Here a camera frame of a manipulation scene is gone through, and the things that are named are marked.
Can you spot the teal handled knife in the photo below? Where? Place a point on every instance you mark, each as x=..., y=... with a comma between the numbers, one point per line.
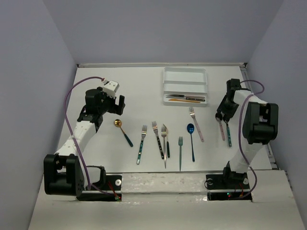
x=175, y=96

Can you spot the metal rear rail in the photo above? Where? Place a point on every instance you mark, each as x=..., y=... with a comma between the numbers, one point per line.
x=157, y=64

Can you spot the silver fork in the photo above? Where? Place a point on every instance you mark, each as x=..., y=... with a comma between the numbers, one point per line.
x=163, y=134

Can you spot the black handled knife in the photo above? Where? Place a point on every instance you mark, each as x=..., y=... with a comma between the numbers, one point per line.
x=194, y=98

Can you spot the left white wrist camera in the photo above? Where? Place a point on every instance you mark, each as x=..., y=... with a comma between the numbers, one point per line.
x=110, y=88

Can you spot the white cutlery tray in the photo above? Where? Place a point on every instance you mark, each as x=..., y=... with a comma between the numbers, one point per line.
x=185, y=81

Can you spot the metal rail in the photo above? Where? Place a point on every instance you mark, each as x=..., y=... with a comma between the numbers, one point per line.
x=249, y=85
x=157, y=64

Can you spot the gold orange knife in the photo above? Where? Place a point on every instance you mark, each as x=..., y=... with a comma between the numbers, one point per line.
x=181, y=100

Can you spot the fork teal patterned handle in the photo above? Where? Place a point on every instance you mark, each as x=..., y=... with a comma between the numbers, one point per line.
x=143, y=135

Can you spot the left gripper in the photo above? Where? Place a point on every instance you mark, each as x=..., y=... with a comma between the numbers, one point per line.
x=115, y=109

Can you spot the metal right rail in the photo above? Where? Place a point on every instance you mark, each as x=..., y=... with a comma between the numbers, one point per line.
x=249, y=85

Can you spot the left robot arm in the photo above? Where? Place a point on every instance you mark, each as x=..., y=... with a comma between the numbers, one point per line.
x=65, y=171

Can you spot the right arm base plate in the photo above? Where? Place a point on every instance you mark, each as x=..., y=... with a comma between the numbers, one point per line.
x=219, y=190

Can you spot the gold spoon teal handle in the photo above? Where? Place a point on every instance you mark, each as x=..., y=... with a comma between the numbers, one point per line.
x=118, y=123

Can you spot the fork black patterned handle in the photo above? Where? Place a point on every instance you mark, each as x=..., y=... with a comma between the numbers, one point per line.
x=155, y=129

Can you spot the teal metal fork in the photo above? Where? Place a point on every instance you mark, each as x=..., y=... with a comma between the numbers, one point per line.
x=180, y=143

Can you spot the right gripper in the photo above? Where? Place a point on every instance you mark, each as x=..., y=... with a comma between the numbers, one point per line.
x=230, y=113

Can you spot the gold knife dark green handle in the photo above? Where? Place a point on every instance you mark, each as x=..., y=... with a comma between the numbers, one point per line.
x=167, y=142

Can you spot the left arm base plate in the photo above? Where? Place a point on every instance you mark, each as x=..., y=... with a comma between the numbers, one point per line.
x=110, y=191

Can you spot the fork pink handle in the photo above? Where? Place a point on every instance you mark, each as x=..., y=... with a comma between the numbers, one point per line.
x=192, y=114

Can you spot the white front board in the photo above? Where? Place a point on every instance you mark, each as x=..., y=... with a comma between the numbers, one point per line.
x=273, y=208

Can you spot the spoon pink handle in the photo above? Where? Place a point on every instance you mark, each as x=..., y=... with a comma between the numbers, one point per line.
x=221, y=130

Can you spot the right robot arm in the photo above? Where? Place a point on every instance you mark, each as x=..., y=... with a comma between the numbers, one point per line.
x=257, y=126

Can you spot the blue spoon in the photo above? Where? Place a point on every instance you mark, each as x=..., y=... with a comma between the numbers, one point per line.
x=190, y=129

